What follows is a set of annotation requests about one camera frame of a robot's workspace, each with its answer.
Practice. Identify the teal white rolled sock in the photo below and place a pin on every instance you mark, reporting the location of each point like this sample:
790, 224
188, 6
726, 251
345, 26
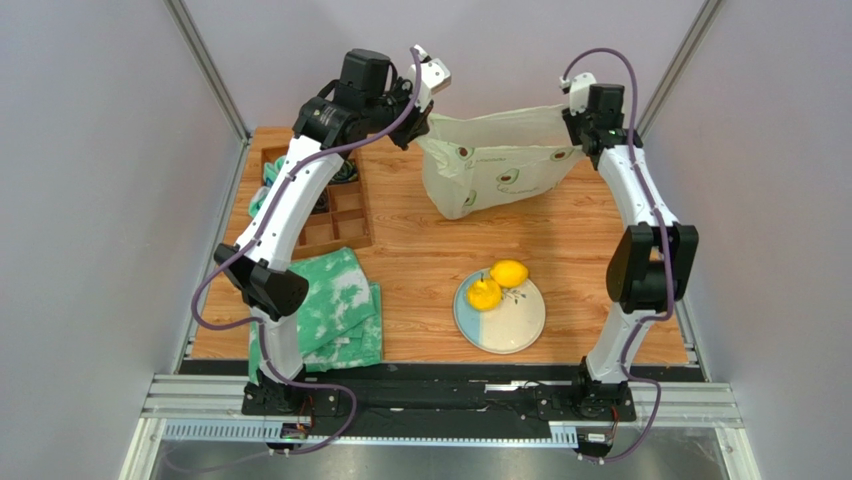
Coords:
271, 170

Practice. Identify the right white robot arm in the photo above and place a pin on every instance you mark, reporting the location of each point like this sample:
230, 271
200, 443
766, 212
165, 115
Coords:
650, 268

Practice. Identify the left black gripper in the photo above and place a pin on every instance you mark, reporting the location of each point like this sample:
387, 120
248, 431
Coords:
418, 126

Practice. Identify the yellow fake lemon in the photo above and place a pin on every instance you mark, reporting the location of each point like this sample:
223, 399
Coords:
509, 273

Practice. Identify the avocado print plastic bag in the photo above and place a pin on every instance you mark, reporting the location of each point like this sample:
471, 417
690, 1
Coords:
479, 163

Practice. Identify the dark green rolled sock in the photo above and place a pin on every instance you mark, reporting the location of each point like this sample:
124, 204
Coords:
348, 173

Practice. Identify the aluminium frame post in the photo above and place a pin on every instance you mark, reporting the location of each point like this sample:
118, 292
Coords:
686, 50
192, 36

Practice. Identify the blue cream ceramic plate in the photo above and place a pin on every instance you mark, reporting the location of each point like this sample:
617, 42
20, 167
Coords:
514, 325

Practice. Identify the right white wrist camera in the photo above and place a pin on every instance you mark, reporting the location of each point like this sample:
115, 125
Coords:
578, 91

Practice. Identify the aluminium frame post left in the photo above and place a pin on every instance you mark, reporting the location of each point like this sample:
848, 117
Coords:
192, 36

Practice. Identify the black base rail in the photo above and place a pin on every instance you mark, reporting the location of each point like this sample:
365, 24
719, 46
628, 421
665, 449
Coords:
443, 401

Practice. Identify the yellow fake pear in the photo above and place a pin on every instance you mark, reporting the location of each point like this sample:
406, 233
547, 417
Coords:
484, 293

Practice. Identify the black rolled sock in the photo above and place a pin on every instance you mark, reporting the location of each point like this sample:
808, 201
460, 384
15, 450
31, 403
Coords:
322, 205

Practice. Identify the wooden compartment tray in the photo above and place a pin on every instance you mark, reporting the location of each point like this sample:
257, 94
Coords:
346, 225

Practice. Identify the aluminium frame post right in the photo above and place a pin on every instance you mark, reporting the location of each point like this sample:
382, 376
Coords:
686, 50

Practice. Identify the green white tie-dye cloth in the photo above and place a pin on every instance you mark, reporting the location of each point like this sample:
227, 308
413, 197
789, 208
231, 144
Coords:
339, 324

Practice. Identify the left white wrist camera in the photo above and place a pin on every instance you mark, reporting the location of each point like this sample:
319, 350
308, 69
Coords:
430, 74

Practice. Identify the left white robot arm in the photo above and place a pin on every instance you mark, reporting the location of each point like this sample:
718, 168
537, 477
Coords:
369, 100

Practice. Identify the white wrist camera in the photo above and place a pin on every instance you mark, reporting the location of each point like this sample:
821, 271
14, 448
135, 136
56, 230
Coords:
578, 91
430, 74

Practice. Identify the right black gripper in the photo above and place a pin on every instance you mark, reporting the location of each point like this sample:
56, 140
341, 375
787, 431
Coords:
575, 124

